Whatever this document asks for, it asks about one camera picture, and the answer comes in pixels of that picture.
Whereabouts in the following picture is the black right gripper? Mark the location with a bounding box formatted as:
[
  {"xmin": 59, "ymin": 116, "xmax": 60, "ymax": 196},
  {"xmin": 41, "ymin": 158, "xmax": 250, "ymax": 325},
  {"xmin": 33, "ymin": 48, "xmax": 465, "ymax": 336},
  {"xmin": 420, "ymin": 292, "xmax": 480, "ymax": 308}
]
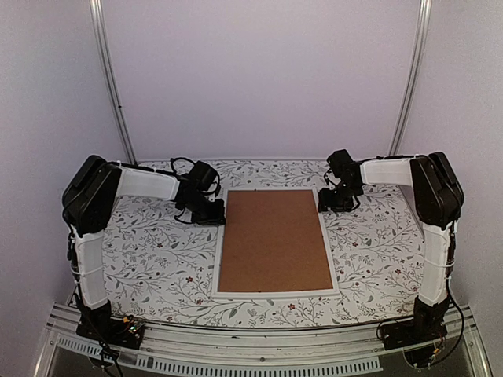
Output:
[{"xmin": 318, "ymin": 181, "xmax": 361, "ymax": 212}]

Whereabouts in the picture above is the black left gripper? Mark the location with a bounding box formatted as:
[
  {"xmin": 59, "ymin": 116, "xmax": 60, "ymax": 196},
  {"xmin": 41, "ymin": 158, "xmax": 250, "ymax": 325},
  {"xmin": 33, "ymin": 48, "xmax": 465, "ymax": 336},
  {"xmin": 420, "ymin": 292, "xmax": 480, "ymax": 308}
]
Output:
[{"xmin": 184, "ymin": 195, "xmax": 226, "ymax": 227}]

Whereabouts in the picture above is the brown frame backing board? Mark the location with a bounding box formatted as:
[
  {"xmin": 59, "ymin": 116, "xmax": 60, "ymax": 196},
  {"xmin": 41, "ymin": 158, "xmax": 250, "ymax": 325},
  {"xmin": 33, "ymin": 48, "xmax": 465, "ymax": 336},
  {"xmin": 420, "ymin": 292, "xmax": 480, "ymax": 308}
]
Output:
[{"xmin": 217, "ymin": 189, "xmax": 335, "ymax": 294}]

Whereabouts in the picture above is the left aluminium corner post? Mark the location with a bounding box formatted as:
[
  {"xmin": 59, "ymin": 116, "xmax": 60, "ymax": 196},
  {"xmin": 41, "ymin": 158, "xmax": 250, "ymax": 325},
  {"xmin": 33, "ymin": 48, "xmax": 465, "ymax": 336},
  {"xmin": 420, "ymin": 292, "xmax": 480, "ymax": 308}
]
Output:
[{"xmin": 89, "ymin": 0, "xmax": 138, "ymax": 165}]

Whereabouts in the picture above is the front aluminium rail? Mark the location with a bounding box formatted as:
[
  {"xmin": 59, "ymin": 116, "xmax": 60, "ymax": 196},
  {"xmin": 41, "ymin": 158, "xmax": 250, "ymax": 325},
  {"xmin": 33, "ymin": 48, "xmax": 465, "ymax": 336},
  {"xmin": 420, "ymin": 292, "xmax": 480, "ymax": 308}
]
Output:
[{"xmin": 34, "ymin": 305, "xmax": 496, "ymax": 376}]

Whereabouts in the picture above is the right aluminium corner post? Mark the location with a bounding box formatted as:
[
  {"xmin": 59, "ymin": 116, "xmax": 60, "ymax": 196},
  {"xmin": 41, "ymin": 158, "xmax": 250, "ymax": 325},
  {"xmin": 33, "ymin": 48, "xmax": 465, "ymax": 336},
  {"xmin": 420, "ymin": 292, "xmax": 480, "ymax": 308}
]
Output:
[{"xmin": 387, "ymin": 0, "xmax": 433, "ymax": 156}]

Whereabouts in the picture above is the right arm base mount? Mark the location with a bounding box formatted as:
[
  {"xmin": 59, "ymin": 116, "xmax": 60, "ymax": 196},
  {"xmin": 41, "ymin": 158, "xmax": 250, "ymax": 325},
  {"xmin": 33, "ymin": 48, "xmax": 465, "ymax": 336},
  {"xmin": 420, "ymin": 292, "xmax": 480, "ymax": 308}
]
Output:
[{"xmin": 376, "ymin": 297, "xmax": 450, "ymax": 350}]

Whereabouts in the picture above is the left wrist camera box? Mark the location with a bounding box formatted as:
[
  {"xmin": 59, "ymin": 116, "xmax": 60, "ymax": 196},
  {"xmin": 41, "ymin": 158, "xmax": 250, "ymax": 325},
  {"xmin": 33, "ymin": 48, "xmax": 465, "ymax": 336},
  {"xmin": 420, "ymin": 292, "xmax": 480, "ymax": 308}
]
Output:
[{"xmin": 189, "ymin": 161, "xmax": 221, "ymax": 196}]

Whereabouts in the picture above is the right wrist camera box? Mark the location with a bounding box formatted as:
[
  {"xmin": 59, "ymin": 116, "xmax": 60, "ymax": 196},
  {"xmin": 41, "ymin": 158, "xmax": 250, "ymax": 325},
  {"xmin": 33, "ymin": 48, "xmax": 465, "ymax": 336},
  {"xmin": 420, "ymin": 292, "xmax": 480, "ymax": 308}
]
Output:
[{"xmin": 327, "ymin": 149, "xmax": 354, "ymax": 178}]

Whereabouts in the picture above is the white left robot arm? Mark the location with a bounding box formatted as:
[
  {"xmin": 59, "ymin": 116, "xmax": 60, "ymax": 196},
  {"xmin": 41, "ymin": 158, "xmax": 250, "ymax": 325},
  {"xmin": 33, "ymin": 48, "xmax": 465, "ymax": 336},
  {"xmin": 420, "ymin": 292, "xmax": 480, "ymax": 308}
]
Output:
[{"xmin": 62, "ymin": 155, "xmax": 226, "ymax": 310}]

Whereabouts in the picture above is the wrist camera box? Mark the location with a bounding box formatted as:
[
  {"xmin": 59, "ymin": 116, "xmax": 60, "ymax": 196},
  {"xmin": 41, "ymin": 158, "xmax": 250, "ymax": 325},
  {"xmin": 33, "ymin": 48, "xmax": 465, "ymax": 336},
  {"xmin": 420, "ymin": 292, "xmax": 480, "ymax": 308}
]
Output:
[
  {"xmin": 327, "ymin": 149, "xmax": 354, "ymax": 178},
  {"xmin": 189, "ymin": 161, "xmax": 221, "ymax": 196}
]

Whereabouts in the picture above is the aluminium corner post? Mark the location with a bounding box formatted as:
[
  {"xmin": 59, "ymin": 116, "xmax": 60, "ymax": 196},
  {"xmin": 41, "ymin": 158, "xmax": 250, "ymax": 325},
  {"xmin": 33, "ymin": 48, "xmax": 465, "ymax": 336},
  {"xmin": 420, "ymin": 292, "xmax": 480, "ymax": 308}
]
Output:
[
  {"xmin": 387, "ymin": 0, "xmax": 433, "ymax": 156},
  {"xmin": 89, "ymin": 0, "xmax": 138, "ymax": 165}
]

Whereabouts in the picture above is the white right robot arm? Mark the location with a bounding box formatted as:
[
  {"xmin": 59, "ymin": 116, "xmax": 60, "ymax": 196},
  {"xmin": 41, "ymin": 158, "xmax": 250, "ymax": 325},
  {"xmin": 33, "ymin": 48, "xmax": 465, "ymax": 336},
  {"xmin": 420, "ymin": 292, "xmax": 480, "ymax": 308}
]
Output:
[{"xmin": 318, "ymin": 149, "xmax": 464, "ymax": 308}]

